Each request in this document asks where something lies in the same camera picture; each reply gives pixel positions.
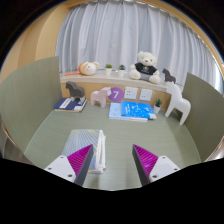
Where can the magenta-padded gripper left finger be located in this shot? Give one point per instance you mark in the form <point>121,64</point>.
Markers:
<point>66,166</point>

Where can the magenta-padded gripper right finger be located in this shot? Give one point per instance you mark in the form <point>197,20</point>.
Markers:
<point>158,166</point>

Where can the blue towel with yellow print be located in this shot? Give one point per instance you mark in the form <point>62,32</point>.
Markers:
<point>83,140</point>

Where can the small potted plant, white pot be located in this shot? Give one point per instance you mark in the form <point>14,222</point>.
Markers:
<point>157,106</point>
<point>121,71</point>
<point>108,70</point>

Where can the bright blue book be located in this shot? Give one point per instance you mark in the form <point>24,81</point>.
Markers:
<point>136,110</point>

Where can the navy blue book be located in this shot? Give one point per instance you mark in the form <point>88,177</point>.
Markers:
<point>68,105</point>

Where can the white wooden horse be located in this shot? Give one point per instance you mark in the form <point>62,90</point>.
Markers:
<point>178,103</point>

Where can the light blue book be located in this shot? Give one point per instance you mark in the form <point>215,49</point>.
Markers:
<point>114,111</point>

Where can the green desk partition panel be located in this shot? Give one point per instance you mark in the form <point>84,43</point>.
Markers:
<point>26,96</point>
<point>205,113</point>

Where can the dark grey wooden horse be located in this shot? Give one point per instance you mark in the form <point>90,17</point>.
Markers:
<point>75,89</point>

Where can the pink wooden horse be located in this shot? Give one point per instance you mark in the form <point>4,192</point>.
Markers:
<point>100,96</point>

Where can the purple round disc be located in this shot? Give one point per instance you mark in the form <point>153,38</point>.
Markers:
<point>116,94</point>

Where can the small dark horse figurine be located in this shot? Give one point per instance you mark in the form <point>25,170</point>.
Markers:
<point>168,76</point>

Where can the cream teddy bear, black shirt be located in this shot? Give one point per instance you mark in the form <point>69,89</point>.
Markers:
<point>145,68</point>

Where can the orange and cream plush toy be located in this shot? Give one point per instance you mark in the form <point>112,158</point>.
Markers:
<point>89,68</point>

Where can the grey-white curtain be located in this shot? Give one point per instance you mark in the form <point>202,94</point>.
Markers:
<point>116,33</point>

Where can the white wall socket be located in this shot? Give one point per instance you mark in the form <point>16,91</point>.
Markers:
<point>130,93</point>
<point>145,95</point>

